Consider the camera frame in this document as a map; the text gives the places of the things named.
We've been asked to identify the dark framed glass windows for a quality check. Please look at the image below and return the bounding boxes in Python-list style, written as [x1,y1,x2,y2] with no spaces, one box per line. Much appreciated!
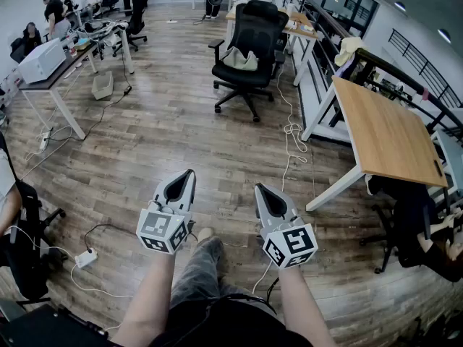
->
[307,0,381,36]

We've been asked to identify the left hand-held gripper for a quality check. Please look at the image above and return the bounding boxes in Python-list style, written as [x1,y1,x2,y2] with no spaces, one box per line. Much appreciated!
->
[136,169,197,255]

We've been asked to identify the black railing wooden handrail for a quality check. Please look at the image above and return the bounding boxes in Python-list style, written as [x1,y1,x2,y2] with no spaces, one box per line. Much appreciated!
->
[281,0,463,147]

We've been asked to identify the yellow cloth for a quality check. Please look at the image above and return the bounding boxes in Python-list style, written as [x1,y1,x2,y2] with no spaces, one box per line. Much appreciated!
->
[334,36,365,67]

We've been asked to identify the black mesh office chair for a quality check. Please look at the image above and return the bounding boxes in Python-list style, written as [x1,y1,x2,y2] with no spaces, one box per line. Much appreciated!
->
[208,0,290,123]

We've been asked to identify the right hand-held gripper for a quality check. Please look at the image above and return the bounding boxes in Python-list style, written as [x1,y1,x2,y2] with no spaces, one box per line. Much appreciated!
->
[254,183,319,270]

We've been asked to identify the person's black shirt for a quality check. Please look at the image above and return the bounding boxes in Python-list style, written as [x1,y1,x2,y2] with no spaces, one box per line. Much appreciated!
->
[150,294,315,347]

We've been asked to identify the person's left forearm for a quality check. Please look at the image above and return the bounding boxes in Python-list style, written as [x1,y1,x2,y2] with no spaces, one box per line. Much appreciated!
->
[110,246,177,347]

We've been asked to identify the person's beige shoe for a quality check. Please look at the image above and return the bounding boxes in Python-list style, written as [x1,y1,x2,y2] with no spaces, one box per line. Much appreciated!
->
[197,227,217,246]

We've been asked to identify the black balcony railing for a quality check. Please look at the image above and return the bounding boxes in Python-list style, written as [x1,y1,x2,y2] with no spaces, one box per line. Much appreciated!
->
[388,28,463,108]

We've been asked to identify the pale green cloth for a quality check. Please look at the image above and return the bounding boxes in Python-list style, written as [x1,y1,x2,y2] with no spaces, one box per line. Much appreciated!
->
[221,46,260,72]

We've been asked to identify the person's grey trousers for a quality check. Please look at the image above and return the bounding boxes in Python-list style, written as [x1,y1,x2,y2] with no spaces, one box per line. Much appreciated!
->
[169,235,254,310]

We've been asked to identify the black floor cable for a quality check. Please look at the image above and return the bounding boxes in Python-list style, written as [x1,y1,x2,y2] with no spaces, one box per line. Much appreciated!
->
[48,58,133,142]

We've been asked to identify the white box appliance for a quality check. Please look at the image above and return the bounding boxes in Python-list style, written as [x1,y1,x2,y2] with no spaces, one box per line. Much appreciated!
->
[17,38,67,85]

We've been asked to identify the black case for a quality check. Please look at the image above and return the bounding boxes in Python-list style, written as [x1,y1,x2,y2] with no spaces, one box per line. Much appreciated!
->
[0,304,109,347]

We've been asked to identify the beige plastic bin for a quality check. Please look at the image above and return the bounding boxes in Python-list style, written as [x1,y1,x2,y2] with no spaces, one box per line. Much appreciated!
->
[90,71,114,101]

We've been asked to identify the person's right forearm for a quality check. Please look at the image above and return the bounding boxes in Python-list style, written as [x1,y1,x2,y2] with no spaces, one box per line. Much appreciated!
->
[277,265,337,347]

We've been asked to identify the wooden desk white frame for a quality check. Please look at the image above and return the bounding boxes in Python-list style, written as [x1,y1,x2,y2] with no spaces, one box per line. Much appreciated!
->
[224,1,320,87]
[301,76,450,213]

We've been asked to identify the dark desk white legs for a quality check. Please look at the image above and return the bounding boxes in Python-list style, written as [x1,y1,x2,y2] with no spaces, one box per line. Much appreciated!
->
[17,22,135,141]

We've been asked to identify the purple cloth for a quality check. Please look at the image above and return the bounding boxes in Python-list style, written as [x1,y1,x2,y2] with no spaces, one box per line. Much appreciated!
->
[333,56,359,80]

